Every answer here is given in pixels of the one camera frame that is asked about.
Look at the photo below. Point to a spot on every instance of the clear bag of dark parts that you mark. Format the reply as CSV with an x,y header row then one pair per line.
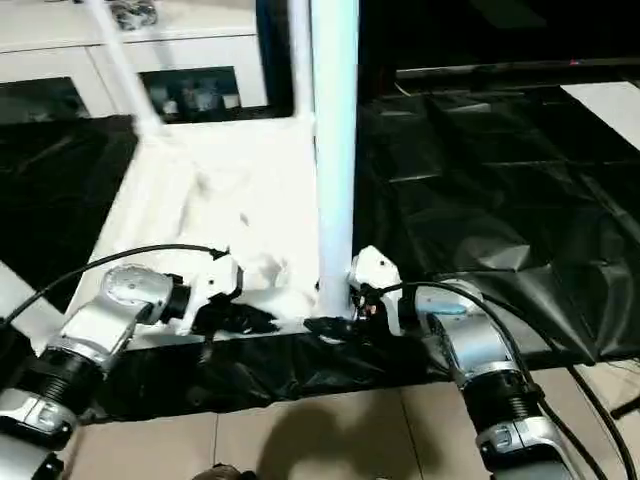
x,y
132,12

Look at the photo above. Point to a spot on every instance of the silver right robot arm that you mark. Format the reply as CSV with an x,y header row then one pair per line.
x,y
480,340

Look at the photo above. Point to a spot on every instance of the white plastic table top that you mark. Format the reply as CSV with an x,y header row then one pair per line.
x,y
225,175

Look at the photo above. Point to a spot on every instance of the black work mat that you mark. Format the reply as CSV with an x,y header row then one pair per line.
x,y
500,200

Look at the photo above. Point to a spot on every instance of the white cabinet with glass doors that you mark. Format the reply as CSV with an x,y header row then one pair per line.
x,y
200,45

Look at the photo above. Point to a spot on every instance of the black low shelf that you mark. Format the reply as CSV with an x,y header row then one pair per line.
x,y
500,67

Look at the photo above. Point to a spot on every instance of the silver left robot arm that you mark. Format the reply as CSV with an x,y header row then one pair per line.
x,y
100,325

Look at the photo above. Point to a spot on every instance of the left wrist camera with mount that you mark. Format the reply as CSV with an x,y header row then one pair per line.
x,y
215,280

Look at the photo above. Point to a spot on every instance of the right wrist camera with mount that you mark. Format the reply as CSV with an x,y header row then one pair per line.
x,y
377,265

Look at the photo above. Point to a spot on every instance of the white flat panel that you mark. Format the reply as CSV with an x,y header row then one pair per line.
x,y
607,107

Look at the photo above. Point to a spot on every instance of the dark brown round object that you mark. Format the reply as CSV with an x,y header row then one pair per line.
x,y
222,472

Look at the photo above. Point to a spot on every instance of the black floor stand leg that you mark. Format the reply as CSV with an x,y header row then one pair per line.
x,y
625,407

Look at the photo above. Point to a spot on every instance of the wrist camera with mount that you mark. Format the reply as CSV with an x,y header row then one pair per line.
x,y
377,265
215,280

